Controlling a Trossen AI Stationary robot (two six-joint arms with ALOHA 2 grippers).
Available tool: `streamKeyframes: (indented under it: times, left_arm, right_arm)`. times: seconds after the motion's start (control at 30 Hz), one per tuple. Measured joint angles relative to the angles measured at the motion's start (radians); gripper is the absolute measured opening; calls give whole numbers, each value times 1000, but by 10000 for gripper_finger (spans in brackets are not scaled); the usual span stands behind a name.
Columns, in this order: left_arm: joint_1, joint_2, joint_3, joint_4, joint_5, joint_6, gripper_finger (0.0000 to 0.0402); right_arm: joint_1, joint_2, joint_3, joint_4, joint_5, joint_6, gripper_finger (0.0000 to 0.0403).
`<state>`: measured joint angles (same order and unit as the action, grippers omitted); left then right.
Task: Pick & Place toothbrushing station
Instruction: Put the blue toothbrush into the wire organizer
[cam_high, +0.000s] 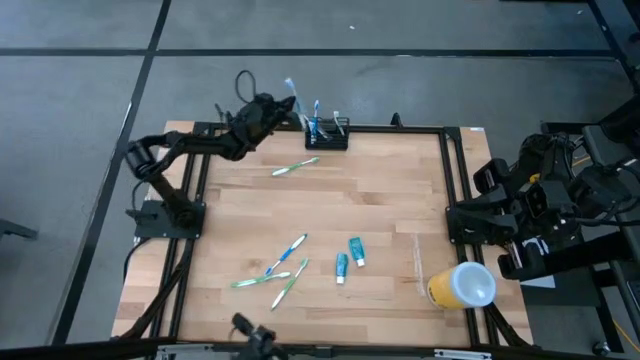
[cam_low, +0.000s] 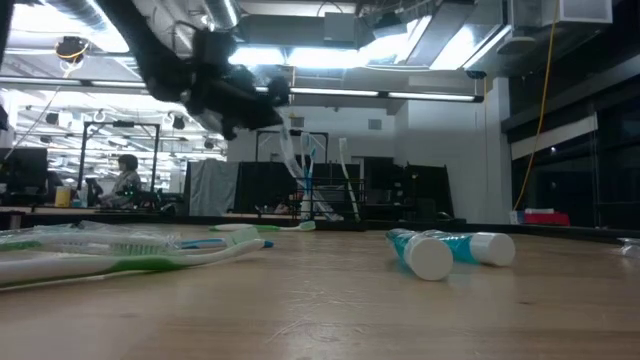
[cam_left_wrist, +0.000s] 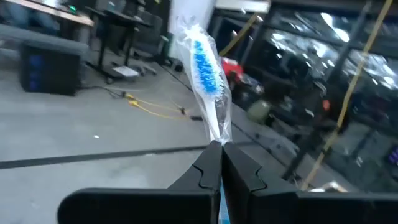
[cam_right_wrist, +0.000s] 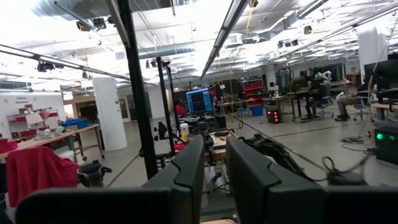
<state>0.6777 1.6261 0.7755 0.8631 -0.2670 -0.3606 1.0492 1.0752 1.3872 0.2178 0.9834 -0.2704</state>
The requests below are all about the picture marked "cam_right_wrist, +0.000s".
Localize black tripod stand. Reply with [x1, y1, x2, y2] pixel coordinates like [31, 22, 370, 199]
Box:
[154, 56, 181, 156]

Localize white round column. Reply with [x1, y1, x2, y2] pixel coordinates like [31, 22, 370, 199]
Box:
[92, 77, 127, 152]

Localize black rig frame post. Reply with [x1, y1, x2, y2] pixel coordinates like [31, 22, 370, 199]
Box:
[105, 0, 160, 180]

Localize computer tower red lights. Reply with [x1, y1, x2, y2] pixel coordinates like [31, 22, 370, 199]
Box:
[266, 107, 284, 124]

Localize black box green light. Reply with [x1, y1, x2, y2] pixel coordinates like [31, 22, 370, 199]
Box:
[374, 123, 398, 165]

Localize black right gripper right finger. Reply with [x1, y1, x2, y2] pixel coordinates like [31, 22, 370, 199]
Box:
[226, 137, 398, 224]

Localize black computer monitor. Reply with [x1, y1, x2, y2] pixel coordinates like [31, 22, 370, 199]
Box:
[363, 58, 398, 94]

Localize blue storage bins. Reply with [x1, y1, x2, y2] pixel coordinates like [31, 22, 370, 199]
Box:
[60, 118, 90, 130]

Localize red shelf rack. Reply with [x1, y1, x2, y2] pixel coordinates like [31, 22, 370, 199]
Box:
[241, 79, 266, 106]

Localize black coiled cable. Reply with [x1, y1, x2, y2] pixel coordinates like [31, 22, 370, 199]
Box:
[320, 154, 373, 187]

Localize wooden workbench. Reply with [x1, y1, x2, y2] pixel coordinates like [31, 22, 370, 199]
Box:
[0, 123, 106, 162]

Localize red cloth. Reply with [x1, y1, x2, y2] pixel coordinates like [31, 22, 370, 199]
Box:
[6, 146, 80, 208]

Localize shelf with red bins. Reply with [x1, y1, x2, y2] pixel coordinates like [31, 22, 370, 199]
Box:
[6, 107, 60, 140]

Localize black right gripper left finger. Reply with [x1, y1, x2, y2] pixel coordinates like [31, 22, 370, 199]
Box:
[15, 135, 205, 224]

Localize white yellow bottle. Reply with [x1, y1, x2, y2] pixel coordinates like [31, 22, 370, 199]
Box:
[179, 123, 190, 141]

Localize monitor with blue screen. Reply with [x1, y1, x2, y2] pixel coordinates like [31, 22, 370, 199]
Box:
[185, 87, 215, 114]

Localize blue bin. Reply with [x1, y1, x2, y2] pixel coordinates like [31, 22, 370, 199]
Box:
[250, 105, 265, 118]

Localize long ceiling light fixture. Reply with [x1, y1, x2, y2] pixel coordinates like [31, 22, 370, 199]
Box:
[200, 0, 251, 80]

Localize black bag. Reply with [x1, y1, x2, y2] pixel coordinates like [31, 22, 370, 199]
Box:
[76, 159, 113, 189]

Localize person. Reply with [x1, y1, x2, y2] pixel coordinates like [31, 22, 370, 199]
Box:
[304, 77, 329, 119]
[334, 82, 373, 122]

